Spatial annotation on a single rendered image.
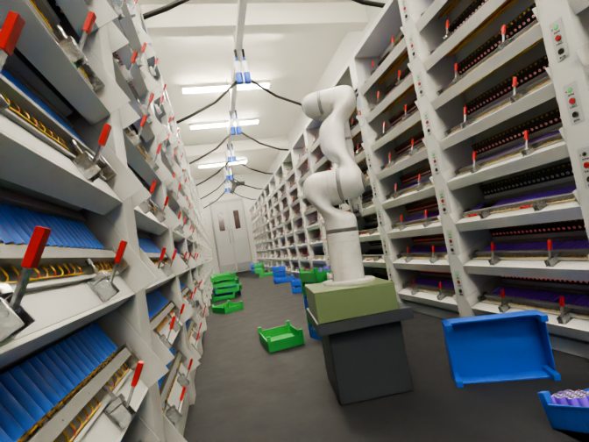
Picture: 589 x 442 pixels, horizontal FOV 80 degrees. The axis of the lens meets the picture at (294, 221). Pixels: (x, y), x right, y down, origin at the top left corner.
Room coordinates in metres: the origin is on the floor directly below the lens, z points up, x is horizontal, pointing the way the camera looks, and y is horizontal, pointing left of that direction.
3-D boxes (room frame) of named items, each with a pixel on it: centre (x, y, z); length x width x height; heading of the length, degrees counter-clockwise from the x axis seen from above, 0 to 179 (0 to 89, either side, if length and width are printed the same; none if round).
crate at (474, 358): (1.19, -0.58, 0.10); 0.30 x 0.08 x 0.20; 77
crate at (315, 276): (2.06, -0.15, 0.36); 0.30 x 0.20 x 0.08; 116
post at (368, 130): (2.45, -0.68, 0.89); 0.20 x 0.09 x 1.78; 103
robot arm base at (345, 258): (1.32, -0.16, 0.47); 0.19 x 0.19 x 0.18
